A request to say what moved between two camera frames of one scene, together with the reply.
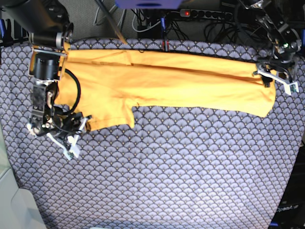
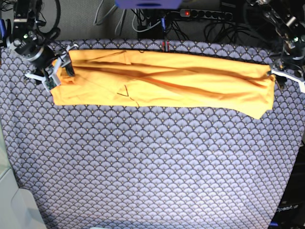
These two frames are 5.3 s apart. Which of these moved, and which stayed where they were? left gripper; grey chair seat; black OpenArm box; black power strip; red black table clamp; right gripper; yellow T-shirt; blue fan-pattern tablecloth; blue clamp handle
Moved: left gripper; right gripper; yellow T-shirt
Stayed: red black table clamp; blue clamp handle; blue fan-pattern tablecloth; black OpenArm box; black power strip; grey chair seat
